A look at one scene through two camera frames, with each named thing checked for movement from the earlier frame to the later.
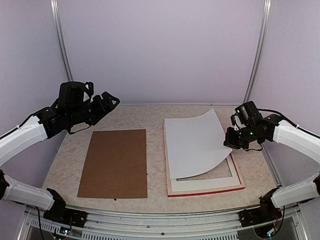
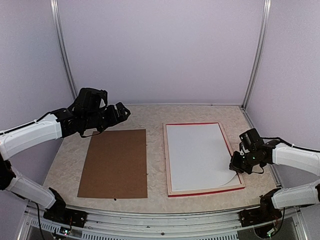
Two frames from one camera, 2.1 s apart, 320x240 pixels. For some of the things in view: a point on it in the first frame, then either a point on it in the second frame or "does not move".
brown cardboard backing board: [115, 165] does not move
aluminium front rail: [101, 225] does not move
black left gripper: [102, 110] -> [114, 118]
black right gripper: [230, 141] -> [234, 165]
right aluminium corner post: [262, 38] does not move
